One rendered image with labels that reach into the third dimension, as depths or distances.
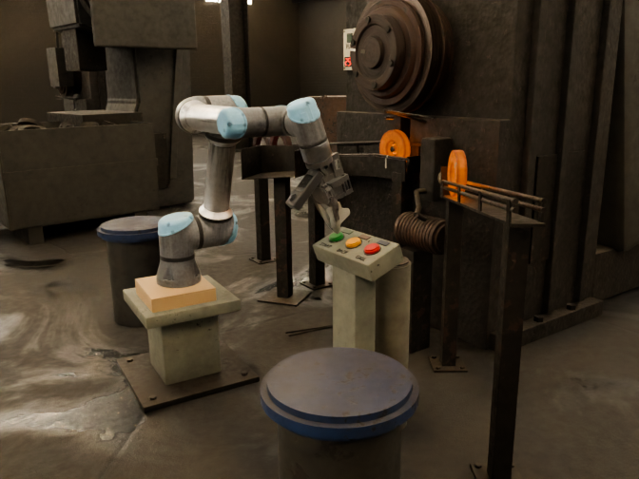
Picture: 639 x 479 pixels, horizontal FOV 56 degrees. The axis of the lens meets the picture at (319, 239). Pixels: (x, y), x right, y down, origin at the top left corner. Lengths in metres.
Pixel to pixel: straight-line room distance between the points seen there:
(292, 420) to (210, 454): 0.71
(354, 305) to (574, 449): 0.77
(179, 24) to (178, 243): 3.04
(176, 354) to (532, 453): 1.15
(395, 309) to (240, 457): 0.60
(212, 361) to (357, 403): 1.09
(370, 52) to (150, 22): 2.62
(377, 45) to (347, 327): 1.19
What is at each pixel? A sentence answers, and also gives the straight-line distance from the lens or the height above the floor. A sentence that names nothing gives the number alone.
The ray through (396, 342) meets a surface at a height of 0.29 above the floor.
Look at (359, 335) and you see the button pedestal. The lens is 1.60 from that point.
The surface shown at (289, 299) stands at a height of 0.01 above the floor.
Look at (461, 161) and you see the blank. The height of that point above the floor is 0.76.
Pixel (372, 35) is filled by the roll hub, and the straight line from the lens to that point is 2.45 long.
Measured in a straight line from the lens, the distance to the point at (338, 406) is 1.15.
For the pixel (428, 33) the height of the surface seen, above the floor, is 1.17.
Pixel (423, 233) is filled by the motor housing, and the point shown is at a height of 0.49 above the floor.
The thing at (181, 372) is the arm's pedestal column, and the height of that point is 0.06.
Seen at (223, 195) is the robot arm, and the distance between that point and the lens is 2.03.
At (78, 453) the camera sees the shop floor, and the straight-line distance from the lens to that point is 1.93.
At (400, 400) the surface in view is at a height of 0.43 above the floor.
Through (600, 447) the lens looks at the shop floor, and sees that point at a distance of 1.97.
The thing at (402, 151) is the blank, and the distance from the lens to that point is 2.47.
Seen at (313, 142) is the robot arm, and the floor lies 0.87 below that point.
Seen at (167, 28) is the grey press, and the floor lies 1.41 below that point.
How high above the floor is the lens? 1.01
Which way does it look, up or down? 15 degrees down
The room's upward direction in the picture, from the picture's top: 1 degrees counter-clockwise
